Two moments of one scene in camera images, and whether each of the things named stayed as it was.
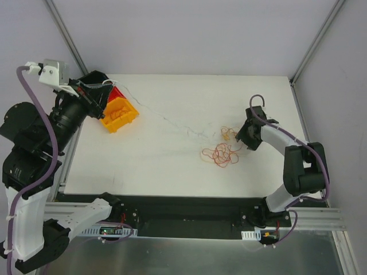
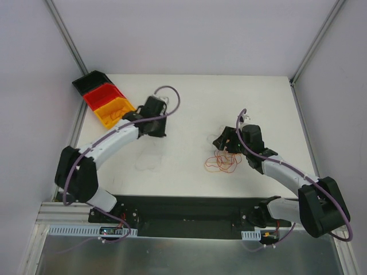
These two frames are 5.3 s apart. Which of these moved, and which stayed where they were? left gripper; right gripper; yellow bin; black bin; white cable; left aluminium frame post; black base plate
Moved: white cable; right gripper; left gripper
Stayed: black bin; yellow bin; left aluminium frame post; black base plate
